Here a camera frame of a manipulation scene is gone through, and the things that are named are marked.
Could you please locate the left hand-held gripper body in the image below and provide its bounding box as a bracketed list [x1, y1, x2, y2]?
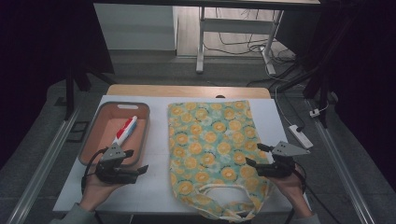
[94, 142, 140, 185]

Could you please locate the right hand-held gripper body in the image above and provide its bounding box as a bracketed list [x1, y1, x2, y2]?
[255, 140, 311, 179]

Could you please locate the red white blue toothpaste box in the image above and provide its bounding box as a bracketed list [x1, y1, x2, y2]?
[111, 115, 138, 147]

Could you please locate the orange basket with grey rim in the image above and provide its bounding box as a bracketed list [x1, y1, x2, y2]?
[78, 101, 151, 167]

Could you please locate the lemon print cloth bag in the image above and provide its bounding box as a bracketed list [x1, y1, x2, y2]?
[167, 99, 275, 223]

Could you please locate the person's left hand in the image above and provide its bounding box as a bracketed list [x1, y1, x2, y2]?
[78, 169, 126, 213]

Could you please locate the person's right hand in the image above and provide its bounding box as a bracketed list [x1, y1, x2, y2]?
[269, 167, 314, 218]

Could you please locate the white power strip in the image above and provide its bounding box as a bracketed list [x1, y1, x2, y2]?
[288, 124, 314, 149]

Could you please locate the black stand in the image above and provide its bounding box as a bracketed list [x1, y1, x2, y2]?
[64, 62, 117, 121]
[274, 0, 362, 129]

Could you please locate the white cabinet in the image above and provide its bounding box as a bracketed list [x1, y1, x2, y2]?
[92, 3, 178, 51]

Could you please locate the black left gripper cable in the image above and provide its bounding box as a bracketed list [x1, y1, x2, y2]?
[80, 147, 108, 195]

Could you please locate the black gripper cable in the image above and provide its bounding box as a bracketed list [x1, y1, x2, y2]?
[288, 166, 344, 224]
[80, 147, 108, 195]

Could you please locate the white power strip cable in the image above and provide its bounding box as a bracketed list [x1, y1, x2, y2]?
[264, 63, 295, 127]

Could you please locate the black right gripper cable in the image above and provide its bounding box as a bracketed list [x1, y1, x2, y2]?
[288, 166, 344, 224]

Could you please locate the metal floor rail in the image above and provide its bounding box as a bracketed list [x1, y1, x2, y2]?
[6, 105, 81, 224]
[306, 99, 376, 224]

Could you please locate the bundle of black floor cables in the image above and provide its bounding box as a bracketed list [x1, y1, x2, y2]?
[204, 7, 296, 63]

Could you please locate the white desk frame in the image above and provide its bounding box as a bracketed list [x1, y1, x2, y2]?
[195, 6, 285, 76]

